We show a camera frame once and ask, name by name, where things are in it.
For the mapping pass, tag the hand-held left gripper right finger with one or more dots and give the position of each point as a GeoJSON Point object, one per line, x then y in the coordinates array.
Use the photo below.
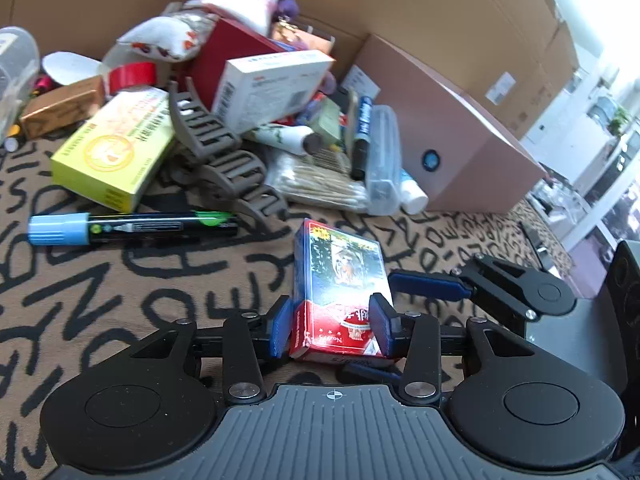
{"type": "Point", "coordinates": [382, 324]}

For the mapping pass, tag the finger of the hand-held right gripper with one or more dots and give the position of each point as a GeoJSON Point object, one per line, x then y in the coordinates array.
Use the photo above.
{"type": "Point", "coordinates": [372, 372]}
{"type": "Point", "coordinates": [430, 283]}

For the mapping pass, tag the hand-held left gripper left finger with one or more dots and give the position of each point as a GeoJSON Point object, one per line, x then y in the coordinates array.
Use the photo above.
{"type": "Point", "coordinates": [280, 327]}

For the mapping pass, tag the red blue playing card box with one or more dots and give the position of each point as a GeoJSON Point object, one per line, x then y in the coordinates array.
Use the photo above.
{"type": "Point", "coordinates": [340, 285]}

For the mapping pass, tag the small white tube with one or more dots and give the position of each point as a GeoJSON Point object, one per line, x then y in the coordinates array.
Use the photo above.
{"type": "Point", "coordinates": [413, 194]}

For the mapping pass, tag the clear plastic case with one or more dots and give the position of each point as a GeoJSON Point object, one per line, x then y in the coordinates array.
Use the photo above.
{"type": "Point", "coordinates": [383, 160]}

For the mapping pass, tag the brown black patterned tablecloth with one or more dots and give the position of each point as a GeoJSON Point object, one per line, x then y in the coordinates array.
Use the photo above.
{"type": "Point", "coordinates": [150, 285]}

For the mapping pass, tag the bag of cotton swabs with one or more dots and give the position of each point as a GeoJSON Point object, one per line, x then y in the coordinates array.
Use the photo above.
{"type": "Point", "coordinates": [315, 181]}

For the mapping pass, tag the pink cardboard box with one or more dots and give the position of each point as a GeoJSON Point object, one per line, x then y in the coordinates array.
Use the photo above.
{"type": "Point", "coordinates": [442, 125]}

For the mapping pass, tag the black marker with blue label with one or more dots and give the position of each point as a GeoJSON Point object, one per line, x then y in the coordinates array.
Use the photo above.
{"type": "Point", "coordinates": [362, 137]}

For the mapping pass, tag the grey hair claw clip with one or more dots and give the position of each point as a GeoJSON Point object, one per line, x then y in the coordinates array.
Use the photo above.
{"type": "Point", "coordinates": [220, 160]}

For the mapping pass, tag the black marker with blue cap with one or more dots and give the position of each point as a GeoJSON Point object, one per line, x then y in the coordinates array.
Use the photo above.
{"type": "Point", "coordinates": [131, 227]}

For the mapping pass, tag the white tube with brown cap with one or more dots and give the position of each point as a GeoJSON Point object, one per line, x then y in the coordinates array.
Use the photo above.
{"type": "Point", "coordinates": [286, 137]}

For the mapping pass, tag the small green box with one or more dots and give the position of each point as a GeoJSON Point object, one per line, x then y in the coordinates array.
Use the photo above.
{"type": "Point", "coordinates": [327, 120]}

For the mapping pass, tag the green potted plant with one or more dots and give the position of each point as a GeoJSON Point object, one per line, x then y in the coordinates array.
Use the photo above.
{"type": "Point", "coordinates": [620, 121]}

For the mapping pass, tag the brown cardboard box with label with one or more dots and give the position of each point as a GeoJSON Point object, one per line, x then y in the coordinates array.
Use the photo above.
{"type": "Point", "coordinates": [525, 85]}

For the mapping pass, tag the white medicine box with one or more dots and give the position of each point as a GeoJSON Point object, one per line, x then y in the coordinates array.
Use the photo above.
{"type": "Point", "coordinates": [270, 91]}

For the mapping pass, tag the yellow green medicine box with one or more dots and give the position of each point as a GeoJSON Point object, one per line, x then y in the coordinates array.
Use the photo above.
{"type": "Point", "coordinates": [116, 150]}

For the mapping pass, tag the dark red box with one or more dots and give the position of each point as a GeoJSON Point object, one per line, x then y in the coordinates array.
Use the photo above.
{"type": "Point", "coordinates": [225, 57]}

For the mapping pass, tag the red tape roll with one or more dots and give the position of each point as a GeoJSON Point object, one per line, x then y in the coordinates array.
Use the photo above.
{"type": "Point", "coordinates": [131, 76]}

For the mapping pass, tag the gold brown small box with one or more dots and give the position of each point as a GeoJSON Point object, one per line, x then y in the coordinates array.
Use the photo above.
{"type": "Point", "coordinates": [60, 106]}

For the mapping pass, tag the white red snack bag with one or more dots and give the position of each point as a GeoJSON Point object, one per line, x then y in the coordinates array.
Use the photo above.
{"type": "Point", "coordinates": [165, 35]}

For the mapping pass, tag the white round lid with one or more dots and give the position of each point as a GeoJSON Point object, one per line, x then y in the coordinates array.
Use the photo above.
{"type": "Point", "coordinates": [70, 67]}

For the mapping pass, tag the clear plastic cup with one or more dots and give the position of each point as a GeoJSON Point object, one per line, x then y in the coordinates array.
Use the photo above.
{"type": "Point", "coordinates": [15, 72]}

